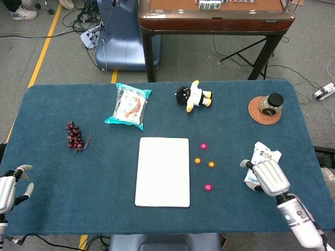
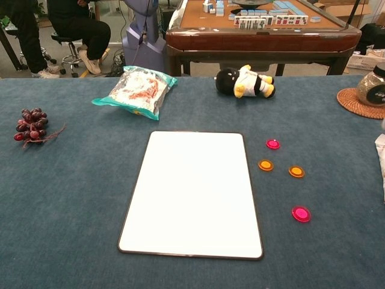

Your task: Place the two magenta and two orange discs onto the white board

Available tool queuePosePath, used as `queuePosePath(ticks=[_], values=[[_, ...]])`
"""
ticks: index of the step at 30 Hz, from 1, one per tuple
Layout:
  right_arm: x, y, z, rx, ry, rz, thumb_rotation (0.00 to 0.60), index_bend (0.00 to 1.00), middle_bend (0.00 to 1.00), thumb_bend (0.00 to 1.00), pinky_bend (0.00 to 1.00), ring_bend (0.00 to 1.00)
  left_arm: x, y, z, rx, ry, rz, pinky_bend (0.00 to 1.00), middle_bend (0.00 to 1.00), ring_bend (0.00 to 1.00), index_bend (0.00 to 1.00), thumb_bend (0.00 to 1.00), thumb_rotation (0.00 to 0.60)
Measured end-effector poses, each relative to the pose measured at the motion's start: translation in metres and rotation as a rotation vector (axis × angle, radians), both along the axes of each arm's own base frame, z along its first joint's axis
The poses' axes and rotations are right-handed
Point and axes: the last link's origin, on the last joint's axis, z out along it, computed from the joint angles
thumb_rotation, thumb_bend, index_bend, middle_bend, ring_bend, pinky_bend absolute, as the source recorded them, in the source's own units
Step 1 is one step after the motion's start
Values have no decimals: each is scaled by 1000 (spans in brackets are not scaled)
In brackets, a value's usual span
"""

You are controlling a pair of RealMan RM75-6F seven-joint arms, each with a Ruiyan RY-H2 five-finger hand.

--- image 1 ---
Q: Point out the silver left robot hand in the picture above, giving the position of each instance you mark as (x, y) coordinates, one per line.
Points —
(6, 191)

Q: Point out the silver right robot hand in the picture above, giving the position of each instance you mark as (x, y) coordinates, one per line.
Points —
(272, 177)

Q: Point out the orange token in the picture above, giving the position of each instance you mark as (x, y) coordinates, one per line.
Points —
(198, 160)
(211, 164)

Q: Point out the pink token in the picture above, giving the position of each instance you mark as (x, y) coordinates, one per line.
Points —
(203, 146)
(208, 187)

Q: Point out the grey-blue own robot base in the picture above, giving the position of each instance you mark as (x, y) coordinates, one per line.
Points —
(165, 241)

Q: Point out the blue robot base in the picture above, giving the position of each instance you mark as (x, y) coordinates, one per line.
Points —
(123, 39)

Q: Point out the white rectangular board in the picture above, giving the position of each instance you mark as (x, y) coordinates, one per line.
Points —
(162, 172)

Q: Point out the white peanut snack bag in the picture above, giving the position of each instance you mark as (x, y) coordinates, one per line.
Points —
(264, 154)

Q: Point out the brown woven coaster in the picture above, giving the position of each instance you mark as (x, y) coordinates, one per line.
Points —
(255, 115)

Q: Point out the blue table cloth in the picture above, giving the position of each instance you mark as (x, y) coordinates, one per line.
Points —
(78, 183)

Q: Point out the glass jar black lid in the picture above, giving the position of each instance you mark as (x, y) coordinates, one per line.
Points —
(272, 104)

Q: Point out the dark red grape bunch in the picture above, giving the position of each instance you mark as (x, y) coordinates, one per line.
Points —
(74, 138)

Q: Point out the white power strip black plug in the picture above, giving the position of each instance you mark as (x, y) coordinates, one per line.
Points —
(324, 91)

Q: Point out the black-headed plush doll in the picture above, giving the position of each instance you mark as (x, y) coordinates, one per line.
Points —
(193, 96)

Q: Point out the teal snack bag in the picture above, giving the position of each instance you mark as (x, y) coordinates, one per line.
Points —
(129, 105)

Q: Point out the brown mahjong table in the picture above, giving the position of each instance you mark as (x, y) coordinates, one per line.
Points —
(217, 23)

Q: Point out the white sneaker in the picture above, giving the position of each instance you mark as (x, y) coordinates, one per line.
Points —
(23, 14)

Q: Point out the red-faced mahjong tile row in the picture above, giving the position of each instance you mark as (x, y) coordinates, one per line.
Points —
(243, 1)

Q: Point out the green-faced mahjong tile row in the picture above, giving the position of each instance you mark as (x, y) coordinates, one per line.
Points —
(209, 5)

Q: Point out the black chrome swivel stool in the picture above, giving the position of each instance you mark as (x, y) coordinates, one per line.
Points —
(49, 10)

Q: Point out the black equipment frame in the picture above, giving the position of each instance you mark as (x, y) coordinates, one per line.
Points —
(325, 157)

